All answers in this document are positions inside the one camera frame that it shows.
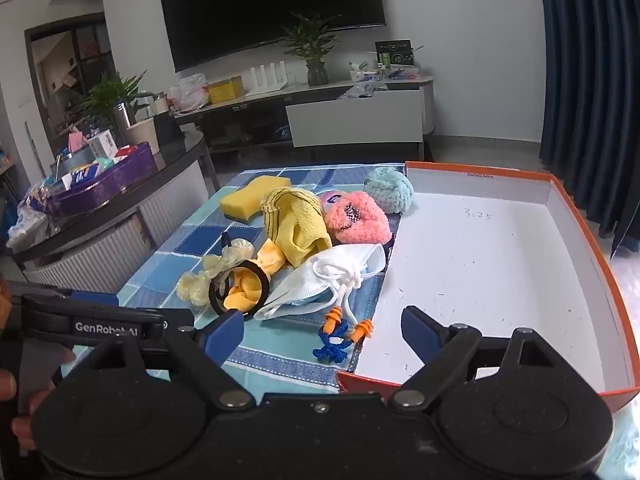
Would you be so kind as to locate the white face mask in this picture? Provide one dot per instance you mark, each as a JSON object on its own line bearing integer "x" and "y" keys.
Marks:
{"x": 330, "y": 265}

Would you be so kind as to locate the white jar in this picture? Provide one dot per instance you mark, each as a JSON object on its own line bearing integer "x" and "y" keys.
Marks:
{"x": 159, "y": 104}

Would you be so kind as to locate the black box green print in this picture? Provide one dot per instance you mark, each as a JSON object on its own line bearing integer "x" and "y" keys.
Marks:
{"x": 395, "y": 54}

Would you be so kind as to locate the yellow hair band black trim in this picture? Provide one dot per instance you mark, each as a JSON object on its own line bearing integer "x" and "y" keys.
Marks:
{"x": 245, "y": 285}

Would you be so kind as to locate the person's left hand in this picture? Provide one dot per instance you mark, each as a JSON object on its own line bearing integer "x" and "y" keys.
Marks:
{"x": 22, "y": 430}

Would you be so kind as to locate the crumpled white plastic bag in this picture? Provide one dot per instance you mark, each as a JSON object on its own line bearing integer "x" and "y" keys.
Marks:
{"x": 25, "y": 225}

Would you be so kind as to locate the white cup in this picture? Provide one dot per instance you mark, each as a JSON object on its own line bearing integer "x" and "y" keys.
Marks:
{"x": 142, "y": 135}

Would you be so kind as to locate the green potted plant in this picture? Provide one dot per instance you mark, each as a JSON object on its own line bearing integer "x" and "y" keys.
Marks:
{"x": 107, "y": 92}

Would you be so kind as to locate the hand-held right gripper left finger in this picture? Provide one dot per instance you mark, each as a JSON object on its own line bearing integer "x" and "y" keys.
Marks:
{"x": 227, "y": 332}

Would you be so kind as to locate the dark blue curtain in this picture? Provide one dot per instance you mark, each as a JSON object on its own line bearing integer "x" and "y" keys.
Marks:
{"x": 585, "y": 85}

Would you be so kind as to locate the yellow sponge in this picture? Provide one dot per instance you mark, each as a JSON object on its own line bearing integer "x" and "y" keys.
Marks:
{"x": 250, "y": 197}

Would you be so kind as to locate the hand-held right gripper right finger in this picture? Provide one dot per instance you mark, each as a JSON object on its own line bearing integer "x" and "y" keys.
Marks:
{"x": 420, "y": 332}

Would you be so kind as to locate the pale yellow scrunchie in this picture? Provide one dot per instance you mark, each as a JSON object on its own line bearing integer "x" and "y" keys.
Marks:
{"x": 200, "y": 280}

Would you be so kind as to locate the black door frame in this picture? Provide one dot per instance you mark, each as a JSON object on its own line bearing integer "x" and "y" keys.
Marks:
{"x": 31, "y": 60}

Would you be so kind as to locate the blue checked tablecloth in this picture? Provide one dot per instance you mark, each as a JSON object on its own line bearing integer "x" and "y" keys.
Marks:
{"x": 165, "y": 285}

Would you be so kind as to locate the television cabinet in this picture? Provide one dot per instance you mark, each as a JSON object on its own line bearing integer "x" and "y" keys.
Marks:
{"x": 330, "y": 89}

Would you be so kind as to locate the yellow box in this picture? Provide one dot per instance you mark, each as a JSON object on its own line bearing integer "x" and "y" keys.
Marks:
{"x": 225, "y": 91}

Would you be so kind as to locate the large white cabinet drawer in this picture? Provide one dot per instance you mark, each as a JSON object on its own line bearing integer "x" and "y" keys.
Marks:
{"x": 355, "y": 120}

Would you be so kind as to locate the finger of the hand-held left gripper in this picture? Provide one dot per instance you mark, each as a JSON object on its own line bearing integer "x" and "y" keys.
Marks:
{"x": 177, "y": 320}
{"x": 60, "y": 295}

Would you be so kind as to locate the white router with antennas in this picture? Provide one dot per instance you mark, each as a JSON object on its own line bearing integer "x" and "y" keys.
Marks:
{"x": 272, "y": 91}

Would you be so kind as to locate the white carton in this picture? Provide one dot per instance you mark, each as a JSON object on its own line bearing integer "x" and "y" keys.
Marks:
{"x": 102, "y": 145}

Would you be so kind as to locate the clear plastic bag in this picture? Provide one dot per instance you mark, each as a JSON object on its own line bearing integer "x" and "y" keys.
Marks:
{"x": 362, "y": 91}

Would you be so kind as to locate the teal fluffy scrunchie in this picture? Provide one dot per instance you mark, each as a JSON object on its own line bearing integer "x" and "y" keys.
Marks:
{"x": 390, "y": 190}

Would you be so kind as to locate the white cardboard box orange rim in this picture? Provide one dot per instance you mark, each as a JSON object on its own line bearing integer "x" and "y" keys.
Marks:
{"x": 475, "y": 270}

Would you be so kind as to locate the dark round table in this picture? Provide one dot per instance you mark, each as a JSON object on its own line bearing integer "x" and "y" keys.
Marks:
{"x": 175, "y": 155}

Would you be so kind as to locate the purple tray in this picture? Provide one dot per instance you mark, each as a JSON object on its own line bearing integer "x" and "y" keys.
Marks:
{"x": 110, "y": 185}

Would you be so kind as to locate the yellow striped towel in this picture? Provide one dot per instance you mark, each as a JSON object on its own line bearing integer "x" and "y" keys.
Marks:
{"x": 300, "y": 230}

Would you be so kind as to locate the black wall television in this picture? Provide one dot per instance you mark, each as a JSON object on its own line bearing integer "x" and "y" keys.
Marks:
{"x": 270, "y": 5}

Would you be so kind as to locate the bamboo plant in glass vase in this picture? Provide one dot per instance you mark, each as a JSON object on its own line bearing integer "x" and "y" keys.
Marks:
{"x": 316, "y": 72}

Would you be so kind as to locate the white plastic bag red print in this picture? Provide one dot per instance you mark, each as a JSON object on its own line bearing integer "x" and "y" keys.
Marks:
{"x": 189, "y": 92}

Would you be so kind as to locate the steel thermos bottle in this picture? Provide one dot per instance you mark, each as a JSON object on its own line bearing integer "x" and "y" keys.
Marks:
{"x": 122, "y": 120}

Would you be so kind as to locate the pink fluffy scrunchie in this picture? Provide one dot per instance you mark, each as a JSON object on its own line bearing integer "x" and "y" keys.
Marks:
{"x": 370, "y": 227}

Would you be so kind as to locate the white container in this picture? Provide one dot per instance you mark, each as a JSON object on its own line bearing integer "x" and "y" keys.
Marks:
{"x": 362, "y": 74}

